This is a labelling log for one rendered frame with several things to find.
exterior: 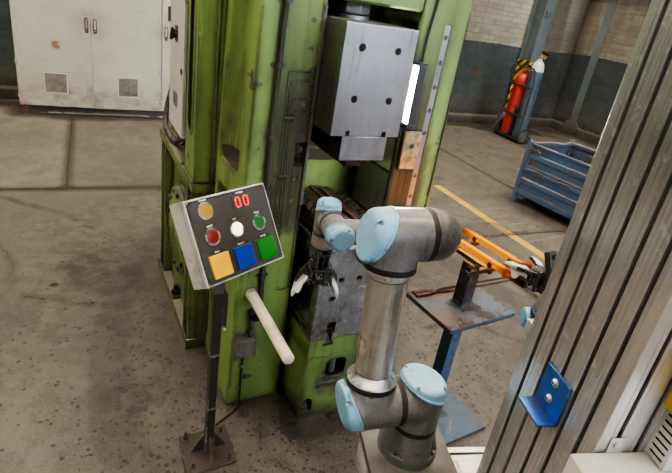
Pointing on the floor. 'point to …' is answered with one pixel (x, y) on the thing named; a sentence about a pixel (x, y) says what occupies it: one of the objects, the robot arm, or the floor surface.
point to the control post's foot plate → (206, 461)
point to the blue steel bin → (553, 175)
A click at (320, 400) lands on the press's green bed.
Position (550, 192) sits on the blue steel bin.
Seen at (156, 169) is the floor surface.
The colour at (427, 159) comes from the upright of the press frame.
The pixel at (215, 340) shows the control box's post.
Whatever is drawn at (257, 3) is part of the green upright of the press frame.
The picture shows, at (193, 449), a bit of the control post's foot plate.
